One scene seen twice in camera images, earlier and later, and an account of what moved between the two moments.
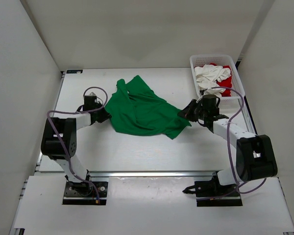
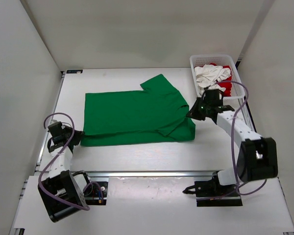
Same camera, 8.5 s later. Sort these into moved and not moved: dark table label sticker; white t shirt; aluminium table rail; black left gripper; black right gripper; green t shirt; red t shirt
Moved: black right gripper; green t shirt; black left gripper
Not moved: dark table label sticker; red t shirt; aluminium table rail; white t shirt
